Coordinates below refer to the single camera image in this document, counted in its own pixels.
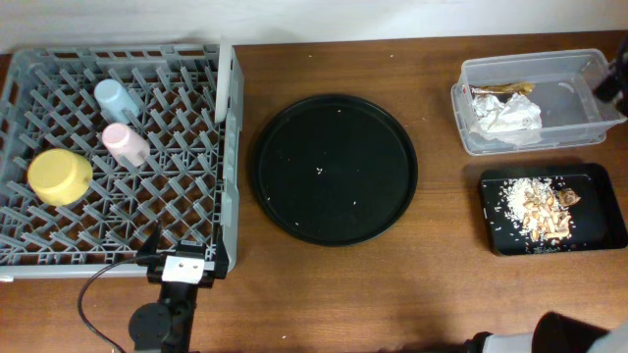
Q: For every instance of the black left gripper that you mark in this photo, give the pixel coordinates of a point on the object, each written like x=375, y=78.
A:
x=219, y=268

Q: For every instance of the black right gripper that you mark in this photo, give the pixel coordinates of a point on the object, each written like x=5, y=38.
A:
x=614, y=82

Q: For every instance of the gold coffee sachet wrapper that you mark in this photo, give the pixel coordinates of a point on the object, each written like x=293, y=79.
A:
x=522, y=88

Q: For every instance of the white tissue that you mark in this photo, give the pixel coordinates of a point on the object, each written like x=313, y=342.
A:
x=517, y=121

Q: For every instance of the pink plastic cup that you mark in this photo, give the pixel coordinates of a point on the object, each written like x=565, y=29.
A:
x=122, y=141

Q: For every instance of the yellow plastic bowl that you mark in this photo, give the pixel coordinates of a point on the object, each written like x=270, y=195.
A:
x=59, y=177

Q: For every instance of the food scraps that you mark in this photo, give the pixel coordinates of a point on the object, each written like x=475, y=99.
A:
x=534, y=212

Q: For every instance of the grey plate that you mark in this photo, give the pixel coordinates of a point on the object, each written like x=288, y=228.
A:
x=223, y=79

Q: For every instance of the blue plastic cup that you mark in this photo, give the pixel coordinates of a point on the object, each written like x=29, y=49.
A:
x=115, y=100

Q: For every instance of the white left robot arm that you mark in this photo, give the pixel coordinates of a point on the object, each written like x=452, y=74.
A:
x=166, y=325

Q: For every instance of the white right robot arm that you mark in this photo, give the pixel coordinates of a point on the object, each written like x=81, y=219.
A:
x=555, y=333

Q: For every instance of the grey dishwasher rack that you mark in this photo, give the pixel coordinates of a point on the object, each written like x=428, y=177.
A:
x=188, y=183

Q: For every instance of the clear plastic bin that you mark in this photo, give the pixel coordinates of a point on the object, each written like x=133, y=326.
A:
x=564, y=83

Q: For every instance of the black rectangular bin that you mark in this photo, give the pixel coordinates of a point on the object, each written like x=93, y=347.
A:
x=596, y=221

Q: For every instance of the round black tray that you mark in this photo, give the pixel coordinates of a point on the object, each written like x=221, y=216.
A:
x=334, y=170

